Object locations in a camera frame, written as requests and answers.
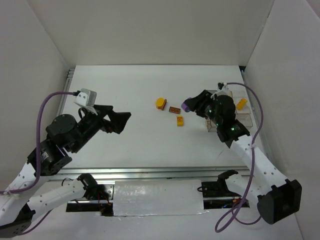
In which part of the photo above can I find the purple round lego brick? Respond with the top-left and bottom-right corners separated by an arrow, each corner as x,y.
181,97 -> 191,113

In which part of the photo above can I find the yellow rectangular lego brick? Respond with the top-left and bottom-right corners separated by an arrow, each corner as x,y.
236,98 -> 248,111

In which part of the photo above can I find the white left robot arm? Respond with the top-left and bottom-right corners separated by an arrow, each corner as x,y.
0,105 -> 131,239

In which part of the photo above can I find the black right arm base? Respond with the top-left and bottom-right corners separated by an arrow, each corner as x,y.
197,181 -> 240,198

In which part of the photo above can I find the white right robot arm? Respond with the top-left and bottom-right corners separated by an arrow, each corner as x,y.
181,90 -> 302,225

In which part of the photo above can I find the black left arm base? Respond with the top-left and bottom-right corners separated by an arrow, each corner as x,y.
75,173 -> 114,201

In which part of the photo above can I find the yellow curved lego brick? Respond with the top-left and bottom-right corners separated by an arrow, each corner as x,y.
176,115 -> 184,127

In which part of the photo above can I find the brown flat lego brick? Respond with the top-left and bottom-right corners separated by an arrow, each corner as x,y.
168,106 -> 181,114

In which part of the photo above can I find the brown flat lego plate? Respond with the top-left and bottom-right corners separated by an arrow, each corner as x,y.
161,99 -> 167,111

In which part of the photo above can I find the clear transparent bin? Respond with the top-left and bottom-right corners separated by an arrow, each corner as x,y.
206,90 -> 253,132

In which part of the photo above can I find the yellow round lego brick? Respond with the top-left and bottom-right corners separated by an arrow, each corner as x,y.
155,97 -> 165,110

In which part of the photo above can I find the white foil board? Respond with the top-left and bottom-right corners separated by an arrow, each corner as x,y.
113,179 -> 205,217

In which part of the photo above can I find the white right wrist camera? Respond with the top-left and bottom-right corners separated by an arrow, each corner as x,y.
211,82 -> 233,99

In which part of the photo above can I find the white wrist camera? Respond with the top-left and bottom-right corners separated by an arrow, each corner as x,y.
74,88 -> 98,115
211,82 -> 233,99

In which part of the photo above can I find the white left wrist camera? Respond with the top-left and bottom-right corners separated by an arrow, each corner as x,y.
74,88 -> 98,115

